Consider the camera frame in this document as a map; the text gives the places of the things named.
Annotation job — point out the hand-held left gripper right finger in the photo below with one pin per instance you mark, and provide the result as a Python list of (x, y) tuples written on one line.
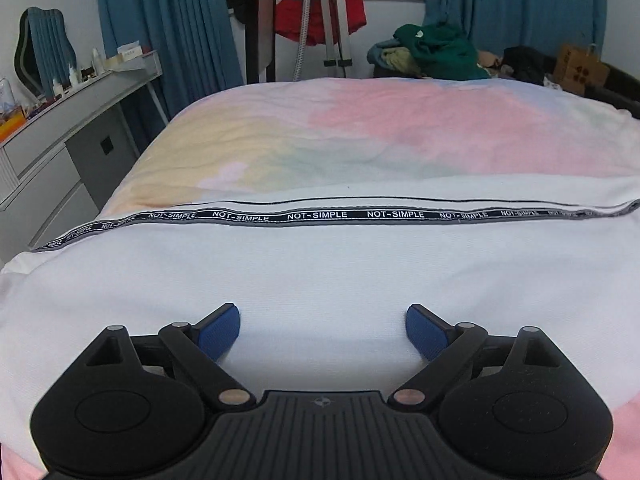
[(425, 332)]

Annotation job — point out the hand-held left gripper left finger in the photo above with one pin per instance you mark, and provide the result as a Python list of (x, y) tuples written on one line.
[(222, 332)]

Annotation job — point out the white garment with black tape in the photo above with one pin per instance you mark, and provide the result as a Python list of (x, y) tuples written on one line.
[(320, 270)]

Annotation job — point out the grey dressing table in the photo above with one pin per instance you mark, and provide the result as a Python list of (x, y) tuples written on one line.
[(85, 145)]

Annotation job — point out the yellowish cloth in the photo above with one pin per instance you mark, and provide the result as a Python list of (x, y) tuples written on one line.
[(400, 60)]

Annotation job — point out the green clothing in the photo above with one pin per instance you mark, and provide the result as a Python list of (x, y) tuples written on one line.
[(445, 55)]

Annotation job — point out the dark cloth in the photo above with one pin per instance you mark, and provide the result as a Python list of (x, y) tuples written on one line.
[(525, 62)]

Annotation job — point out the white box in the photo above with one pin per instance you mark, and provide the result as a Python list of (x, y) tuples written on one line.
[(132, 57)]

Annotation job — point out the orange box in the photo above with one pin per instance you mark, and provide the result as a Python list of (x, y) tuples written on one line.
[(11, 127)]

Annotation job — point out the small white bottle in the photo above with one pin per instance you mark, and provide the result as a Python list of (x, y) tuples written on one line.
[(75, 75)]

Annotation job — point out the cardboard box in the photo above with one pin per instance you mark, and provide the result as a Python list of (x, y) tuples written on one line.
[(580, 70)]

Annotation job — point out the blue curtain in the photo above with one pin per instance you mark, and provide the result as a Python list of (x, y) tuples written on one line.
[(525, 0), (175, 20)]

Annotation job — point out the silver tripod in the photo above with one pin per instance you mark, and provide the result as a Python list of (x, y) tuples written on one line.
[(340, 20)]

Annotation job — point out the red cloth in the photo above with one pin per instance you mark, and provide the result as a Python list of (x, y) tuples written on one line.
[(290, 15)]

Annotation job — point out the wavy black-framed mirror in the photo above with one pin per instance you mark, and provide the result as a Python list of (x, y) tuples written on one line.
[(45, 50)]

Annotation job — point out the dark wooden frame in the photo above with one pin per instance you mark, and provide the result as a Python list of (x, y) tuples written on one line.
[(260, 35)]

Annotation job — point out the dark bed frame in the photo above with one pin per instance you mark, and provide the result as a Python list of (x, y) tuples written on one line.
[(617, 90)]

